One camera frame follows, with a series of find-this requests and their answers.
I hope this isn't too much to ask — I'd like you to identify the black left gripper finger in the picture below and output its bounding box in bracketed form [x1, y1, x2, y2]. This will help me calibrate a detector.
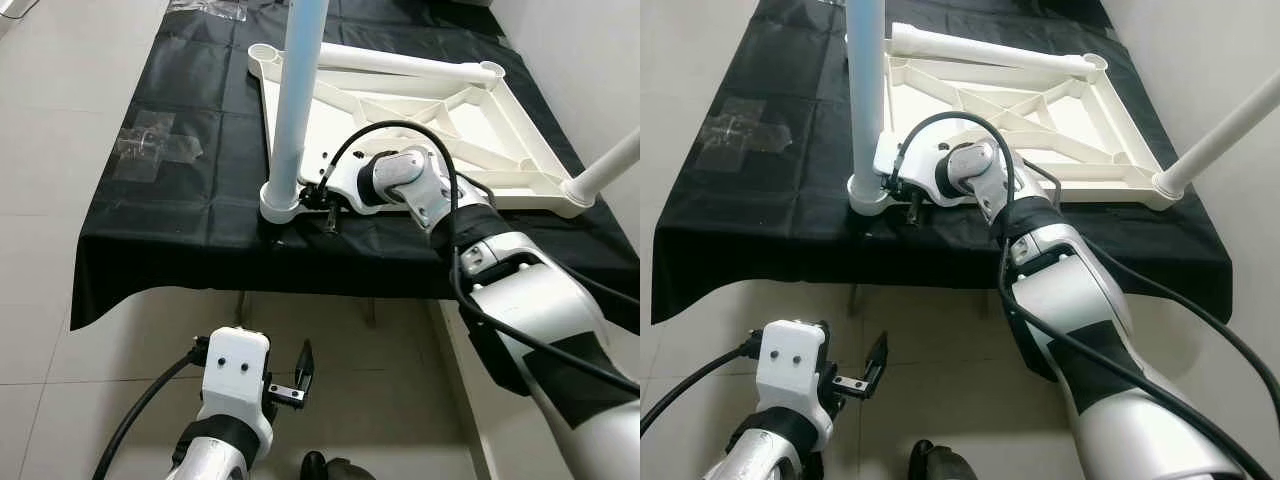
[865, 332, 892, 396]
[295, 340, 317, 406]

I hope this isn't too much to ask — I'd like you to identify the white plastic table leg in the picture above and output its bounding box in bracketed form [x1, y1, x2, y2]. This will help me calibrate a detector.
[262, 0, 331, 216]
[1155, 72, 1280, 196]
[845, 0, 893, 206]
[890, 22, 1096, 79]
[565, 128, 641, 206]
[318, 42, 501, 86]

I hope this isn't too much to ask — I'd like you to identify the cream plastic table top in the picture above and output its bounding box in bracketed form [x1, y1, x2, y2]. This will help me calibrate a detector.
[248, 42, 601, 226]
[848, 22, 1176, 221]

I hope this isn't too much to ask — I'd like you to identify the black tablecloth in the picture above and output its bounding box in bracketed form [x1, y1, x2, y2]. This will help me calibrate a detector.
[70, 0, 641, 331]
[650, 0, 1236, 326]

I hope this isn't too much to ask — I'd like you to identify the clear tape patch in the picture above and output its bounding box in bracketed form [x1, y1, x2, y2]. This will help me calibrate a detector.
[165, 0, 249, 21]
[700, 98, 796, 161]
[112, 108, 206, 183]

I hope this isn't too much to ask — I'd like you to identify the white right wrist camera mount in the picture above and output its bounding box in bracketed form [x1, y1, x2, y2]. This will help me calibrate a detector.
[875, 130, 951, 206]
[320, 160, 376, 211]

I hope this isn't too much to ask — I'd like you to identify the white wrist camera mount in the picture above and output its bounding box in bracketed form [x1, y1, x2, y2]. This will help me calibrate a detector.
[755, 318, 833, 451]
[200, 328, 276, 456]
[320, 160, 376, 211]
[875, 130, 951, 206]

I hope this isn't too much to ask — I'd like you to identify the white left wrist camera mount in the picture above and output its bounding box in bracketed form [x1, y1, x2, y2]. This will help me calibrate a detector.
[755, 318, 833, 451]
[200, 328, 276, 456]

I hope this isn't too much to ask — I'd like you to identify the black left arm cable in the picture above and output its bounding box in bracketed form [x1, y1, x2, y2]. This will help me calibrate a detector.
[92, 340, 211, 480]
[640, 338, 761, 436]

